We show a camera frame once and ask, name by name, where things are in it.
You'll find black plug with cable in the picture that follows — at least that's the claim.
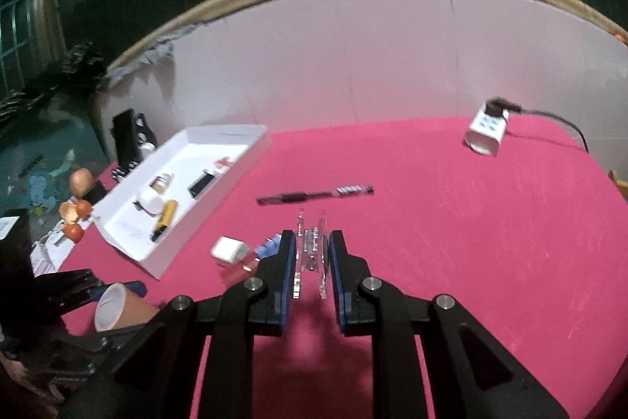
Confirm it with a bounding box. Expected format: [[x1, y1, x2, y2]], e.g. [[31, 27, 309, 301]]
[[483, 96, 590, 153]]

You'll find black upright box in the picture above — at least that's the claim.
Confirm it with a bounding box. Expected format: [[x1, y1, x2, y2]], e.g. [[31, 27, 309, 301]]
[[111, 107, 159, 167]]

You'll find white power strip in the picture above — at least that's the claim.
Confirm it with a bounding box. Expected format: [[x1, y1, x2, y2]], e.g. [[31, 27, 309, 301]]
[[464, 107, 508, 157]]

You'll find clear acrylic stand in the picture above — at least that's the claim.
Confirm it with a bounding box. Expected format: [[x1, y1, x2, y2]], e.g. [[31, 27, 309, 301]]
[[293, 209, 329, 300]]

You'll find yellow wooden chair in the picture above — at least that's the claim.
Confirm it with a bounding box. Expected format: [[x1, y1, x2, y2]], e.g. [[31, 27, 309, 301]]
[[607, 170, 628, 201]]

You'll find white paper box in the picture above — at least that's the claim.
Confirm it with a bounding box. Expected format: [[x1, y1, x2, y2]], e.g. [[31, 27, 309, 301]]
[[30, 230, 75, 276]]

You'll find white charger adapter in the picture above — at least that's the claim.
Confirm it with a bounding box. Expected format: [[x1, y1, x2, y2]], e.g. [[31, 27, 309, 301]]
[[210, 236, 248, 265]]

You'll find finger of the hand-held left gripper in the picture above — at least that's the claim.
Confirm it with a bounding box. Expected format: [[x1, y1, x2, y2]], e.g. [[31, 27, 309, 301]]
[[29, 333, 111, 388], [34, 269, 147, 317]]

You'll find pale brown onion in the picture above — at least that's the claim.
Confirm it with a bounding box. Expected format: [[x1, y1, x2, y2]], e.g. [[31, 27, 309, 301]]
[[69, 168, 96, 199]]

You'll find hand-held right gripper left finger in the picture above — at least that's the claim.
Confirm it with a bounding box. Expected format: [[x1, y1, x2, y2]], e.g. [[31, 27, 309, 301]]
[[59, 230, 298, 419]]

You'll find window with grille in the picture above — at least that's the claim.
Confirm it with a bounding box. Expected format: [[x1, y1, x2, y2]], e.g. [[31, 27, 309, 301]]
[[0, 0, 37, 98]]

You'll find brown tape roll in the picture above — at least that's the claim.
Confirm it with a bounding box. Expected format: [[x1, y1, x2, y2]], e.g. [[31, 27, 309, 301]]
[[94, 283, 162, 333]]

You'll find pink flower-pattern tablecloth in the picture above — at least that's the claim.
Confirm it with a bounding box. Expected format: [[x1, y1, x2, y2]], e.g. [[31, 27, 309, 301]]
[[59, 117, 628, 419]]

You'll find small black device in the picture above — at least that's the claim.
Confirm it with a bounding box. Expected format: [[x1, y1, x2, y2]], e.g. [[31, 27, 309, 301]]
[[188, 171, 217, 199]]

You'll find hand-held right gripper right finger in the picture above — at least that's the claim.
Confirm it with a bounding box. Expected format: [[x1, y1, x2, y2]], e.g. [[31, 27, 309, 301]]
[[329, 230, 570, 419]]

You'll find white round cap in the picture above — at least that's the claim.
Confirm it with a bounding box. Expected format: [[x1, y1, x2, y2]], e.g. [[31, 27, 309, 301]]
[[135, 188, 165, 216]]

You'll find black pen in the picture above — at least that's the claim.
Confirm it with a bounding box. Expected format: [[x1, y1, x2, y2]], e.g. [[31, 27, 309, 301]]
[[256, 185, 375, 207]]

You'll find small blue box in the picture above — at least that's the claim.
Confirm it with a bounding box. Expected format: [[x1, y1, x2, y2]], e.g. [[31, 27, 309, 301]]
[[252, 236, 283, 259]]

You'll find white shallow tray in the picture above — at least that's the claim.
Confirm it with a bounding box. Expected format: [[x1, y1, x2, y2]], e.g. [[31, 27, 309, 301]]
[[92, 124, 272, 280]]

